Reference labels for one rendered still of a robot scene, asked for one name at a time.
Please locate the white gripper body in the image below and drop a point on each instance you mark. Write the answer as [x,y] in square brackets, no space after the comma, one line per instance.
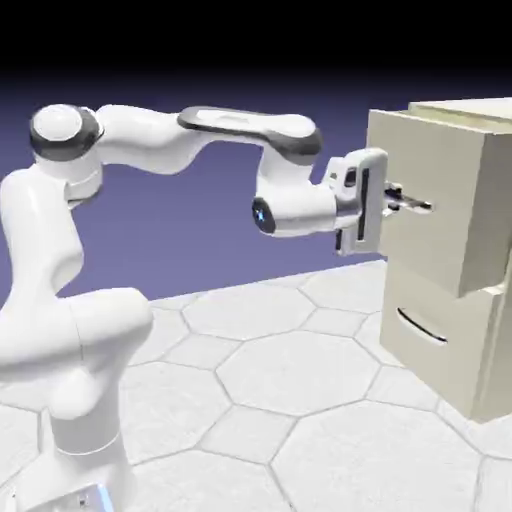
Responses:
[376,192]

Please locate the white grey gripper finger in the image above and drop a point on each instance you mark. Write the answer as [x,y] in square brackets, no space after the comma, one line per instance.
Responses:
[393,188]
[392,208]

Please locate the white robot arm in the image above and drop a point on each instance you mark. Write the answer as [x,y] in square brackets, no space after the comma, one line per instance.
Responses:
[132,140]

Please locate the beige drawer front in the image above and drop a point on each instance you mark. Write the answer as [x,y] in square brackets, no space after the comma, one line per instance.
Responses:
[432,256]
[424,372]

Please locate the beige cabinet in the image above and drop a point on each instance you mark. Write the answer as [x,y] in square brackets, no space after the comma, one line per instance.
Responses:
[496,360]

